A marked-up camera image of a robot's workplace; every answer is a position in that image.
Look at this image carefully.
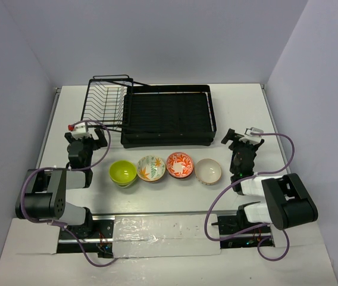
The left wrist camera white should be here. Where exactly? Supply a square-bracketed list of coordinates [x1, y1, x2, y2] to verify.
[68, 123, 90, 139]

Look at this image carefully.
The black wire plate rack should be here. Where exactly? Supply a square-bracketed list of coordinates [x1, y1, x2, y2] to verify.
[81, 74, 134, 132]

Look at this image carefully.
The white taped sheet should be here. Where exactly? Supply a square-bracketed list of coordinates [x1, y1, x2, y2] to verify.
[112, 214, 221, 258]

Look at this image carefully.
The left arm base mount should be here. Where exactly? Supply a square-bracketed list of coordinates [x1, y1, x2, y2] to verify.
[57, 217, 115, 259]

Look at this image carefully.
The green bowl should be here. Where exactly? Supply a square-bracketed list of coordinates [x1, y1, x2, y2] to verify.
[109, 160, 137, 188]

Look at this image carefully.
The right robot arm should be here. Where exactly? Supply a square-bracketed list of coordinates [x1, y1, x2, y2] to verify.
[221, 128, 318, 233]

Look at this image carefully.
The black dish rack tray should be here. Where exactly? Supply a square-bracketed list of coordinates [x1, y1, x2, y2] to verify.
[121, 85, 217, 148]

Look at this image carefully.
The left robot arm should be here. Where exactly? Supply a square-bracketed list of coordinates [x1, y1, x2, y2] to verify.
[15, 123, 111, 239]

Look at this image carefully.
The white bowl pink rim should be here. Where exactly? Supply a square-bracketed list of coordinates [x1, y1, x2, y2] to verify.
[194, 158, 222, 185]

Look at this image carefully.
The orange floral bowl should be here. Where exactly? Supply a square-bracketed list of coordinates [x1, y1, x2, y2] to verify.
[166, 152, 194, 179]

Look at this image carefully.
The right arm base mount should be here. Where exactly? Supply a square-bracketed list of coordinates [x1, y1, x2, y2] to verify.
[212, 213, 276, 248]

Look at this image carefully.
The leaf pattern white bowl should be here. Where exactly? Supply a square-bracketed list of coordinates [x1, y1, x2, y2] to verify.
[137, 155, 166, 182]

